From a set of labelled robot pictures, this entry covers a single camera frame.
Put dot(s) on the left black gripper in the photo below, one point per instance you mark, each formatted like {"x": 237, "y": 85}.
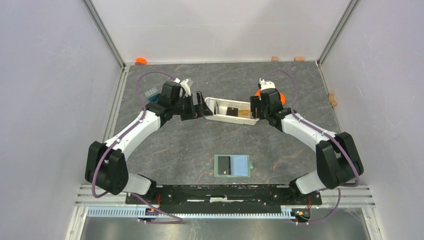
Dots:
{"x": 200, "y": 109}

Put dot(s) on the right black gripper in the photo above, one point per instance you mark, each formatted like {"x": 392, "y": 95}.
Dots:
{"x": 255, "y": 103}

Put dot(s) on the white rectangular tray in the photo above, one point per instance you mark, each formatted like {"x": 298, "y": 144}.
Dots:
{"x": 228, "y": 119}

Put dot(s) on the black VIP card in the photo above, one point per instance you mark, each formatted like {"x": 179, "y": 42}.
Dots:
{"x": 223, "y": 165}

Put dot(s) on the green card holder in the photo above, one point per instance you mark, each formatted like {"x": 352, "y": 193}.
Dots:
{"x": 241, "y": 166}

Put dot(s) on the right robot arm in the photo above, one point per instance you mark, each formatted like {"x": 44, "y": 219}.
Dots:
{"x": 337, "y": 159}

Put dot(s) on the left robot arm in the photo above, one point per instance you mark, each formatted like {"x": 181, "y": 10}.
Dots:
{"x": 106, "y": 166}

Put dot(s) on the silver cards in tray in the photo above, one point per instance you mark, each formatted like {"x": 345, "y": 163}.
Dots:
{"x": 218, "y": 109}

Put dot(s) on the gold cards in tray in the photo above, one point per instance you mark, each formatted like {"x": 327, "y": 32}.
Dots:
{"x": 244, "y": 113}

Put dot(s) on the black card in tray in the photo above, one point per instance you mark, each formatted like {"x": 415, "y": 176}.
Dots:
{"x": 232, "y": 111}

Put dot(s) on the orange curved track piece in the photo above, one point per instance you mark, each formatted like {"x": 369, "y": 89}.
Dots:
{"x": 282, "y": 97}

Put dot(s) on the blue grey lego bricks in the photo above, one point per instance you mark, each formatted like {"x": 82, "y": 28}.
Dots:
{"x": 152, "y": 95}

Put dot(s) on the wooden block right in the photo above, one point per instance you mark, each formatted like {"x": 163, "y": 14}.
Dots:
{"x": 299, "y": 59}

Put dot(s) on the curved wooden piece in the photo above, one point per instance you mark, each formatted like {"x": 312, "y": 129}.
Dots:
{"x": 332, "y": 100}

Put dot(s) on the orange tape roll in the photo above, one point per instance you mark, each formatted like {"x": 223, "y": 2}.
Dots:
{"x": 140, "y": 61}

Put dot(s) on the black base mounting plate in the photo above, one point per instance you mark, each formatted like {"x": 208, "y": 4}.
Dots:
{"x": 228, "y": 198}

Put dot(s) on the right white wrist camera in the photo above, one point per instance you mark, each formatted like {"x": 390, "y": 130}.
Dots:
{"x": 266, "y": 84}

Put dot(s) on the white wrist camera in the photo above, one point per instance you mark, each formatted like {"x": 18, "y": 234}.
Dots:
{"x": 185, "y": 84}
{"x": 266, "y": 84}

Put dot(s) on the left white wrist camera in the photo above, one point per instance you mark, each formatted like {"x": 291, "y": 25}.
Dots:
{"x": 185, "y": 84}

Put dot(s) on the aluminium frame rail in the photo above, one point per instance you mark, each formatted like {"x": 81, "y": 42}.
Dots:
{"x": 125, "y": 206}

